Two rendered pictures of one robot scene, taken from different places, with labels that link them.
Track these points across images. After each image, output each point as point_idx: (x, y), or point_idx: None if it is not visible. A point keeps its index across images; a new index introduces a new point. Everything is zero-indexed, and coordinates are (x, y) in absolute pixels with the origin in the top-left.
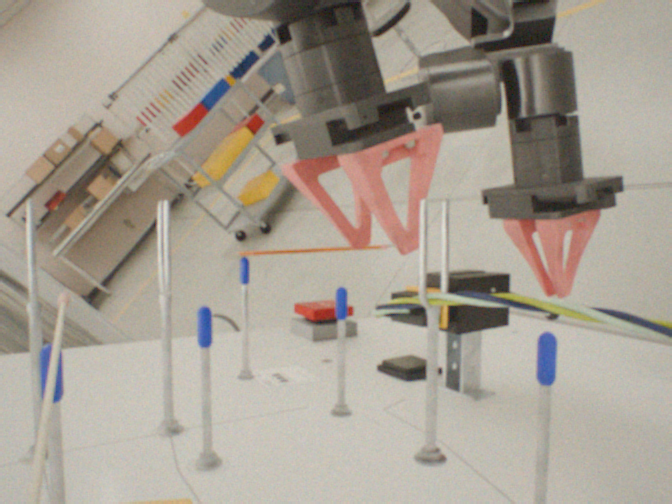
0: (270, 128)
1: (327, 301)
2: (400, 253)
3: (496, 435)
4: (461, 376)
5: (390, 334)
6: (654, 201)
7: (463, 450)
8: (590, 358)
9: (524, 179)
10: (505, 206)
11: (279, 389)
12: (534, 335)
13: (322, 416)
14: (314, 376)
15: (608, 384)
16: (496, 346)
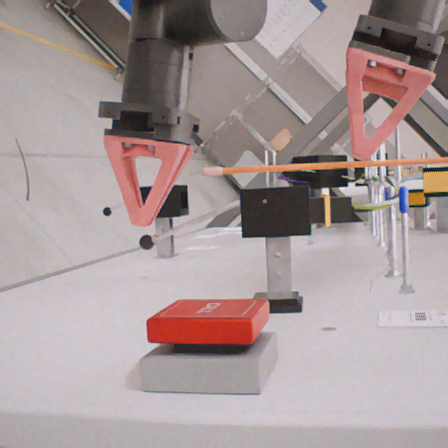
0: (444, 39)
1: (176, 313)
2: (369, 159)
3: (334, 279)
4: (292, 274)
5: (118, 354)
6: None
7: (368, 277)
8: (92, 297)
9: (185, 105)
10: (185, 129)
11: (434, 309)
12: (0, 319)
13: (423, 292)
14: (380, 314)
15: (173, 286)
16: (95, 316)
